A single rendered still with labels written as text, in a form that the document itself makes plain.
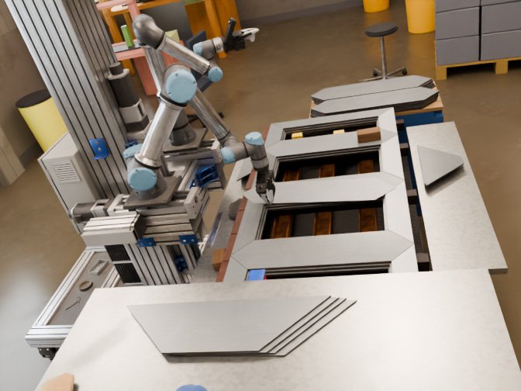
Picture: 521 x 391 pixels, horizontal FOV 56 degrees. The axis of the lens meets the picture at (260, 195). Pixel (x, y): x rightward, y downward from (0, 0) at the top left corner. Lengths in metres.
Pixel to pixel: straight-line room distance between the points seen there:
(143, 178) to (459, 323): 1.31
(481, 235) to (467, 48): 3.44
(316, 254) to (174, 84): 0.86
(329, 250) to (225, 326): 0.66
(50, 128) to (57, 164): 3.36
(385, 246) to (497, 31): 3.70
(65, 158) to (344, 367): 1.71
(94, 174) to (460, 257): 1.73
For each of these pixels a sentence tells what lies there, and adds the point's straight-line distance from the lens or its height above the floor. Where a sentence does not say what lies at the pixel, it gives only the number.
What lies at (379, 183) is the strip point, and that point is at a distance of 2.31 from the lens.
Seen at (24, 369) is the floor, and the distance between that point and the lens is 3.44.
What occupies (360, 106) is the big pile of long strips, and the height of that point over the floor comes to 0.85.
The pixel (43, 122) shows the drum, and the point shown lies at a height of 0.43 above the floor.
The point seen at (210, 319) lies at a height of 1.07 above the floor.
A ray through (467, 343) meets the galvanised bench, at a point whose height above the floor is 1.05.
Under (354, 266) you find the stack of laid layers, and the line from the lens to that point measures 1.90.
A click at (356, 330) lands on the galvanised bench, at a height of 1.05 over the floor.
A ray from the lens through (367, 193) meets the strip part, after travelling 2.25.
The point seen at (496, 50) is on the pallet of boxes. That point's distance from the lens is 5.43.
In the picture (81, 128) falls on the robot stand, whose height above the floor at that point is 1.34.
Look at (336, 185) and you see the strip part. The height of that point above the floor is 0.85.
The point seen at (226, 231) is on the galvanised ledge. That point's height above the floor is 0.68.
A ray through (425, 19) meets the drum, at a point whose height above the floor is 0.18.
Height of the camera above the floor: 2.13
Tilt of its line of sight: 32 degrees down
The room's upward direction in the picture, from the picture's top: 15 degrees counter-clockwise
